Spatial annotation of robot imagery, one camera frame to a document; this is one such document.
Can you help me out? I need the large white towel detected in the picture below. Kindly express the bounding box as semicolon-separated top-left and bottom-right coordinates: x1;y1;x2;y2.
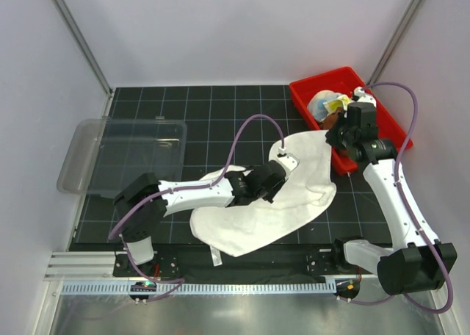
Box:
189;130;336;257

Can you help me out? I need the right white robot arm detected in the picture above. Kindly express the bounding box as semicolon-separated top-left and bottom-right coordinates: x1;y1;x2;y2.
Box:
326;102;457;295

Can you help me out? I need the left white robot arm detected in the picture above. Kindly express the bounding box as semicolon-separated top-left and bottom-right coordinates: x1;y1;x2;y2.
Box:
109;156;298;276

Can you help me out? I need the brown towel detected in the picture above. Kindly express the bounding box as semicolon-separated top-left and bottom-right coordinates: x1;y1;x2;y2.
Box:
318;107;347;130

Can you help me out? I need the patterned white cloth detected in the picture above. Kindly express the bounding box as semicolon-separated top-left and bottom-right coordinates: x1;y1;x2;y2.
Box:
307;90;353;122

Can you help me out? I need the red plastic bin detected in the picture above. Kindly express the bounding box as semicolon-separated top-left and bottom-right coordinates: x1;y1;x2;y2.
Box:
288;66;414;176

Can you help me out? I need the clear plastic tray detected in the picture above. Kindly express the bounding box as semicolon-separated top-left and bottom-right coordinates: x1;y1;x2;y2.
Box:
57;118;187;198

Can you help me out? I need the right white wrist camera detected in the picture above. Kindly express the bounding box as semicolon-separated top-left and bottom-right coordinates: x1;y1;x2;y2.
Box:
352;87;377;107

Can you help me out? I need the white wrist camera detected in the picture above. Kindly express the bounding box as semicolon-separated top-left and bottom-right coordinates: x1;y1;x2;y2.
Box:
275;147;300;178
352;87;377;107

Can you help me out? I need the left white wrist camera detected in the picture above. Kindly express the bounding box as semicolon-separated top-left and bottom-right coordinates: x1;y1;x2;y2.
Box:
275;147;300;178

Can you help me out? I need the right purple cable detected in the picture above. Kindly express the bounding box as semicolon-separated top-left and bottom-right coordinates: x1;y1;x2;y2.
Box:
337;81;455;314

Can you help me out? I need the purple cable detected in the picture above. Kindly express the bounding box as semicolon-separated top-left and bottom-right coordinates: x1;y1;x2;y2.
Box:
108;113;286;321
337;81;455;314

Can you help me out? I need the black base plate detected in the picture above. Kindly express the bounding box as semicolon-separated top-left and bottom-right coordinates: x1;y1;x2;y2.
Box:
112;242;375;281

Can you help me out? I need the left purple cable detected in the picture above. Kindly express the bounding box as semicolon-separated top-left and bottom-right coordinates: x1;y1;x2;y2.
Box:
108;113;286;321

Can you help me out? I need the slotted metal rail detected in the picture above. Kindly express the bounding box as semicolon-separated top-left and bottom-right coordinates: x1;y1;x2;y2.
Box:
60;280;336;296

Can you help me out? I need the right aluminium frame post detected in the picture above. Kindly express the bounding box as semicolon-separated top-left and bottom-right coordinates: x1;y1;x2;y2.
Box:
366;0;426;85

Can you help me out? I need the aluminium frame post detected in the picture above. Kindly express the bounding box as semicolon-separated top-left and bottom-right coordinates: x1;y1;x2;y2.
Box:
52;0;113;98
366;0;426;85

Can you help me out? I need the left aluminium frame post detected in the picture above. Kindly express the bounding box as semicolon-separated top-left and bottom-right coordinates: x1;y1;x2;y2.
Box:
52;0;113;98

